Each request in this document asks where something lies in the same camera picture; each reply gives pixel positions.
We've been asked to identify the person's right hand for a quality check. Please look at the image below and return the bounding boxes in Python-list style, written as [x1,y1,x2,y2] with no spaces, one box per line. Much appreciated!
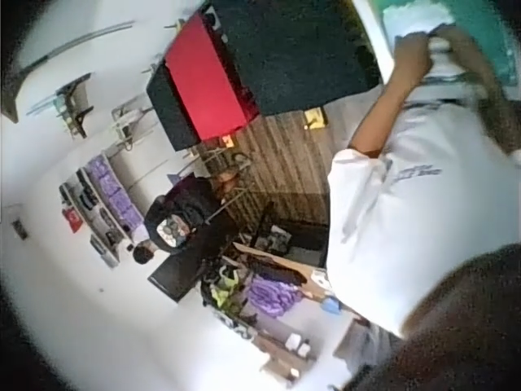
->
[431,24,478,63]

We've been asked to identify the yellow small object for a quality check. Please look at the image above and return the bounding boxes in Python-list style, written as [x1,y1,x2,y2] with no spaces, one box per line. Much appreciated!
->
[304,107,328,132]

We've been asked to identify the white shelf with purple items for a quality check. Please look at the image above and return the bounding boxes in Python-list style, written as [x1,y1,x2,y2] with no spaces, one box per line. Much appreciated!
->
[59,151,144,270]

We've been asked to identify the white paper sheet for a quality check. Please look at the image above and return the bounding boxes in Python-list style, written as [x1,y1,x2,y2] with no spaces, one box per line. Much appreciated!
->
[384,2,455,41]

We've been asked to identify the black desk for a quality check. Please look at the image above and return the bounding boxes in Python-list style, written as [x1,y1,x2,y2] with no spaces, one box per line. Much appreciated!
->
[147,244,207,303]

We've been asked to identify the wall bracket shelf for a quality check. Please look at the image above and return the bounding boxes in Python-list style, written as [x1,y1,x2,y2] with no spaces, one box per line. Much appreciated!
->
[26,72,95,140]

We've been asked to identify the cluttered table with clothes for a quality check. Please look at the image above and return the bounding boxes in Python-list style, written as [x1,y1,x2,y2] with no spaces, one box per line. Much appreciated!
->
[198,239,359,374]

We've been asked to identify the white work table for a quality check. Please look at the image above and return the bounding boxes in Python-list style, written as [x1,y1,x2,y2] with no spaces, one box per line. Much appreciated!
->
[352,0,396,85]

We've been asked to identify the dark carpet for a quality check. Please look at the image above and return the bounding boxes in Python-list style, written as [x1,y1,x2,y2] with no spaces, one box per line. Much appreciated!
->
[202,0,384,117]

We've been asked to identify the white cloth with dark stripes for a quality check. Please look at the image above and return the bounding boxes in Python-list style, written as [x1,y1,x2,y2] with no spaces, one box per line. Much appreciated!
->
[421,35,489,105]

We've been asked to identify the metal wall rod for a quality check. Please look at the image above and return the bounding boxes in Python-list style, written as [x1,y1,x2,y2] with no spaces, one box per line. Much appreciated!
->
[18,22,136,77]

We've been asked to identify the person's left hand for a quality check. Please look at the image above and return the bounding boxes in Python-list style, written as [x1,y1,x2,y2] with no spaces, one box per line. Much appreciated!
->
[392,31,435,85]

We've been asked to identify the red cabinet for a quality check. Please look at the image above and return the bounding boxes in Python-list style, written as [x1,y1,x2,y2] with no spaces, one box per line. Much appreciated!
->
[164,11,261,143]

